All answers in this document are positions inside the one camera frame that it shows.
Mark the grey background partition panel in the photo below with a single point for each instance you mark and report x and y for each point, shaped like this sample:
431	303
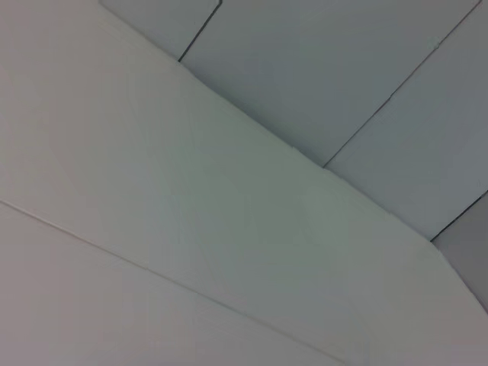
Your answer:
467	248

